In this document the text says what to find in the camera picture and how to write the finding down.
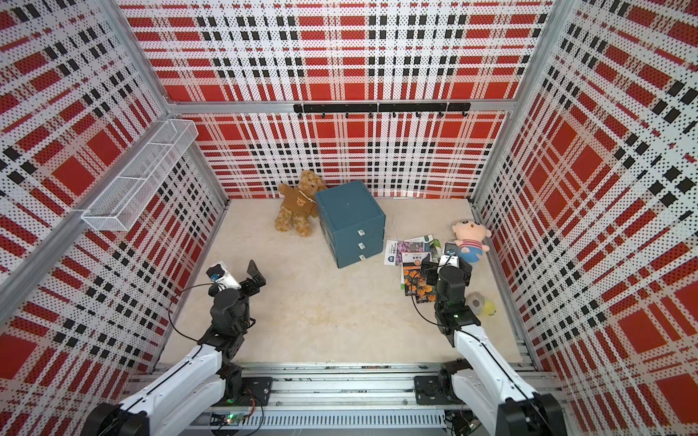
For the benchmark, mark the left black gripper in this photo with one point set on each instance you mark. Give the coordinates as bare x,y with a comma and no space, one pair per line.
253,287

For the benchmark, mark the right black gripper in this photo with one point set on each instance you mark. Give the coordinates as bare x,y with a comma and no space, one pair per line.
433,272

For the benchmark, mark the orange marigold seed bag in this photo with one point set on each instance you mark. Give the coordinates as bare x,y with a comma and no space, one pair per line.
419,288
412,264

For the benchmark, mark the teal bottom drawer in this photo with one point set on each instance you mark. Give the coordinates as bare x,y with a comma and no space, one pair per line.
349,254

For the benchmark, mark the teal drawer cabinet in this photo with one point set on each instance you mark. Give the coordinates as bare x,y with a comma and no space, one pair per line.
347,203

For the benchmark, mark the dark green seed bag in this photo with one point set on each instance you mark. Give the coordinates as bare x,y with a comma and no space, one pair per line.
436,250

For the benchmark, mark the green white seed bag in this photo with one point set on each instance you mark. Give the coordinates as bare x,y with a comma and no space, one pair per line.
428,239

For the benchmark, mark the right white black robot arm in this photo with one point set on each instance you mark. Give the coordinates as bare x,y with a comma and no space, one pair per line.
503,402

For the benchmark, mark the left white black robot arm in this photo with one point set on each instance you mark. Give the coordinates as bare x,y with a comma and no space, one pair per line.
203,378

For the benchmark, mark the pink plush doll blue body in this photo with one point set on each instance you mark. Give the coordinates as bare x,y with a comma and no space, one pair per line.
470,240

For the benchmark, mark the grey yellow small plush toy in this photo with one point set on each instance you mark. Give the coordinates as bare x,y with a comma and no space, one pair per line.
481,305

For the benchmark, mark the brown teddy bear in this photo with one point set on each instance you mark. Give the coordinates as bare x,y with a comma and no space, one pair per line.
299,204

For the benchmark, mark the green circuit board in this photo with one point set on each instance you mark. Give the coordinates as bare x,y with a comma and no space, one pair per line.
229,419

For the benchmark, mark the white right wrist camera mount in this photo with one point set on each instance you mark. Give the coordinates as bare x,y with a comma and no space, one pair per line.
448,261

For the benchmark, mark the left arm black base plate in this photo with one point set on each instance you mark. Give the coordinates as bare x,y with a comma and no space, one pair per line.
247,391

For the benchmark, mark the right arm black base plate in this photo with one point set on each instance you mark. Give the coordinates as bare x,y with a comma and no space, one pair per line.
430,391

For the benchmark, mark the white wire mesh basket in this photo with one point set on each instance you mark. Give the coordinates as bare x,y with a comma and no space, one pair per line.
121,203

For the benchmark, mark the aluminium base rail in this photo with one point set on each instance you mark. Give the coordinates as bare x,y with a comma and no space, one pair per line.
337,396

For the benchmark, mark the black hook rail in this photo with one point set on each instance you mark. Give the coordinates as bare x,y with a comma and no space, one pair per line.
389,108

